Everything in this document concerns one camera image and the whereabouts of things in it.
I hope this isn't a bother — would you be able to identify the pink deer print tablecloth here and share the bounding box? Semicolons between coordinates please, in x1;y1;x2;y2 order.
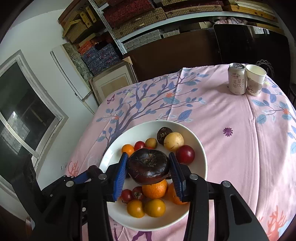
65;65;295;240

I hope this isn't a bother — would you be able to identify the pale yellow round fruit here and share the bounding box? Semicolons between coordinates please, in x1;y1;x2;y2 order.
164;132;185;152

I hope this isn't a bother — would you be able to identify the framed picture leaning on wall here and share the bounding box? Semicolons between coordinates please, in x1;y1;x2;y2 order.
89;61;137;104

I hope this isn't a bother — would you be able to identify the white metal shelf unit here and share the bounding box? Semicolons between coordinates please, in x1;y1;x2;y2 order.
89;0;280;55

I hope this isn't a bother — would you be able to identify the aluminium frame window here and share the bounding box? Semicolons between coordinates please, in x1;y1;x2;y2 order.
1;50;68;191

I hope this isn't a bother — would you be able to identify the white paper cup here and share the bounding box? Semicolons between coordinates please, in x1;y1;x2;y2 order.
246;64;266;96

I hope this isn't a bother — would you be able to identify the small orange tomato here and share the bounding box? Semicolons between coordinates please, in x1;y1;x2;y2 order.
121;144;134;157
126;200;145;218

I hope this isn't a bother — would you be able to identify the white board leaning on wall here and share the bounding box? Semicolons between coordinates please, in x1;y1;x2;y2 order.
50;45;98;114

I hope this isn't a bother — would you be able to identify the dark wooden cabinet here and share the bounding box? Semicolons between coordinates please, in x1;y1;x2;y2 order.
124;28;222;82

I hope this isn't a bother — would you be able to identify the pink beverage can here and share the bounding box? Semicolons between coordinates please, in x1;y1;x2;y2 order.
228;63;246;95

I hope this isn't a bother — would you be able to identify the large orange mandarin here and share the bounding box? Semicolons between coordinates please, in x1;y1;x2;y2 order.
142;179;168;199

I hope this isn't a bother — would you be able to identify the dark water chestnut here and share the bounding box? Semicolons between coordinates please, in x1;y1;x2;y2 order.
126;148;170;185
157;126;173;145

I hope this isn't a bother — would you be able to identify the dark water chestnut front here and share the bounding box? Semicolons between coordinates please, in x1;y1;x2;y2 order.
157;126;173;145

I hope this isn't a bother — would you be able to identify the yellow orange tomato front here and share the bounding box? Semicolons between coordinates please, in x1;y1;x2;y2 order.
144;199;166;217

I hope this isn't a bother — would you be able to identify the white oval plate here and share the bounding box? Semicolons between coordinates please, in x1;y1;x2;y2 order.
99;120;208;231

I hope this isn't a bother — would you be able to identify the small yellow tomato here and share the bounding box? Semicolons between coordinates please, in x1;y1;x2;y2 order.
145;138;158;149

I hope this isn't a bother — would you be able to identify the red cherry tomato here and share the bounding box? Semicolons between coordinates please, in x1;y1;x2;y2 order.
121;189;133;203
132;186;145;200
134;141;146;151

